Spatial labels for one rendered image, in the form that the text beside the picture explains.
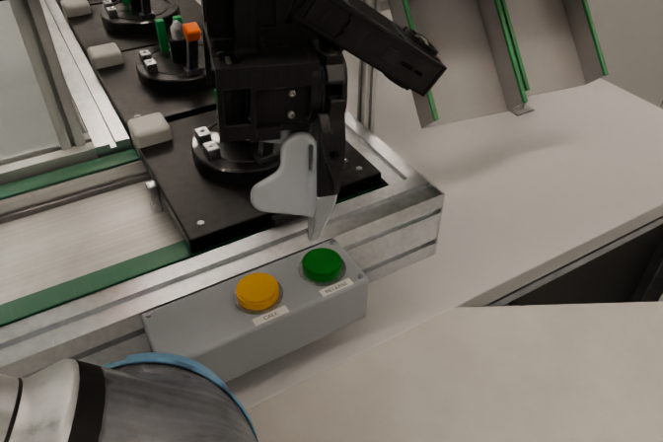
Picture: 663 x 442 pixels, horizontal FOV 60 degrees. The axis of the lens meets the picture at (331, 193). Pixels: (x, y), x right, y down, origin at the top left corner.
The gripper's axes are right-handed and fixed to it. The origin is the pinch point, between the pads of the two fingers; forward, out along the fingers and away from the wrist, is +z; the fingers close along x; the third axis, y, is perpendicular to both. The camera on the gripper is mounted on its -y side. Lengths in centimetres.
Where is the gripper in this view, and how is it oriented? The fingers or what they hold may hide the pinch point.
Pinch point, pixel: (310, 192)
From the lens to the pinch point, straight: 45.6
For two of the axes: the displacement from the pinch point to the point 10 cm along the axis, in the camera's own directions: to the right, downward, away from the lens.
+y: -9.6, 1.3, -2.5
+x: 2.8, 6.6, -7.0
